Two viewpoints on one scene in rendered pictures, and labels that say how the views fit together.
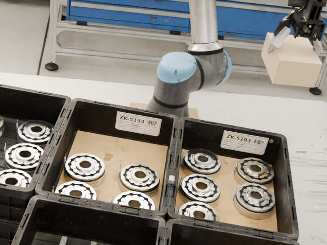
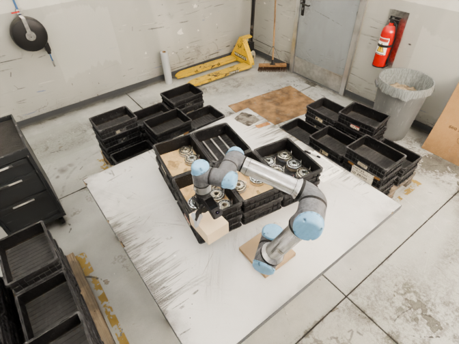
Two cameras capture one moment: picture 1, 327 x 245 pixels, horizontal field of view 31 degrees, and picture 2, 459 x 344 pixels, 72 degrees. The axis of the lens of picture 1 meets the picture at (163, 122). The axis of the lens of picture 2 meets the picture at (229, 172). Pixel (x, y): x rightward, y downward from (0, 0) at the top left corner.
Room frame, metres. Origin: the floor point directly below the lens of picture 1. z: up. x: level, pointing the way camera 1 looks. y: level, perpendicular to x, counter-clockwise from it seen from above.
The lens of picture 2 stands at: (2.39, -0.65, 2.29)
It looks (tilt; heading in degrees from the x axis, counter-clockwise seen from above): 42 degrees down; 154
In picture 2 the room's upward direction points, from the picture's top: 2 degrees counter-clockwise
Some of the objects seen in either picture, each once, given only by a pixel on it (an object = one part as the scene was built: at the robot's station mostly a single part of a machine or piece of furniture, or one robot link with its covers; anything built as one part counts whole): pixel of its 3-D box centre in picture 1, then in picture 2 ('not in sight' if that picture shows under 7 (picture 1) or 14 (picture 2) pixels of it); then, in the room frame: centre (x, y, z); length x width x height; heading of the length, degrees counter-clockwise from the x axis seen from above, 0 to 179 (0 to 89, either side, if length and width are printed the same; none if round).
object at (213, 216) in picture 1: (198, 217); not in sight; (1.02, -0.12, 0.86); 0.10 x 0.10 x 0.01
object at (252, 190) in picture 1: (256, 195); not in sight; (1.13, -0.27, 0.86); 0.05 x 0.05 x 0.01
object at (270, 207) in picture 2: not in sight; (248, 192); (1.13, 0.11, 0.76); 0.40 x 0.30 x 0.12; 0
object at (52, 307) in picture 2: not in sight; (59, 319); (1.15, -1.25, 0.31); 0.40 x 0.30 x 0.34; 10
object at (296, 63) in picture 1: (290, 59); (208, 223); (1.48, -0.32, 1.08); 0.16 x 0.12 x 0.07; 10
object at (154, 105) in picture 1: (168, 107); not in sight; (1.59, -0.01, 0.78); 0.15 x 0.15 x 0.10
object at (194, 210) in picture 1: (199, 215); not in sight; (1.02, -0.12, 0.86); 0.05 x 0.05 x 0.01
